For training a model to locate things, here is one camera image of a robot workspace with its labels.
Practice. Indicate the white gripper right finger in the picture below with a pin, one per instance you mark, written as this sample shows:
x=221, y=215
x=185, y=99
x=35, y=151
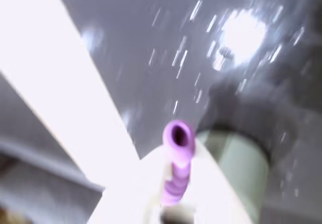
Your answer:
x=211, y=193

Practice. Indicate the dark grey table mat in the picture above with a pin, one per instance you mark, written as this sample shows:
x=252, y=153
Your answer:
x=156, y=32

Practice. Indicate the sage green steel-rimmed mug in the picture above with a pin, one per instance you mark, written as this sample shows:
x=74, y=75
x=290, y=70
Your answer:
x=241, y=163

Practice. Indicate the purple ribbed pen grip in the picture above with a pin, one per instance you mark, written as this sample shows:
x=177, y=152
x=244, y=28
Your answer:
x=177, y=143

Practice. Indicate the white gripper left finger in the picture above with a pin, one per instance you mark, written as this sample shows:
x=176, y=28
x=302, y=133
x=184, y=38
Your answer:
x=63, y=83

